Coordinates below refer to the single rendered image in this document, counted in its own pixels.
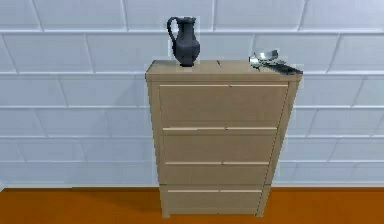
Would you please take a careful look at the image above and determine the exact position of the beige wooden chest of drawers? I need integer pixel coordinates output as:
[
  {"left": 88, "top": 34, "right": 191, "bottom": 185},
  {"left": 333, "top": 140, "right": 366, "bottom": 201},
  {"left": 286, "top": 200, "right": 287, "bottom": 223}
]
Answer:
[{"left": 145, "top": 59, "right": 304, "bottom": 219}]

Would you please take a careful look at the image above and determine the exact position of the dark grey jug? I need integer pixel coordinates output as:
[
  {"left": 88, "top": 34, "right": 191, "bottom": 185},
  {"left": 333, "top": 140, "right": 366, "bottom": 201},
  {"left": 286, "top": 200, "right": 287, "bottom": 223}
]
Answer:
[{"left": 166, "top": 16, "right": 202, "bottom": 68}]

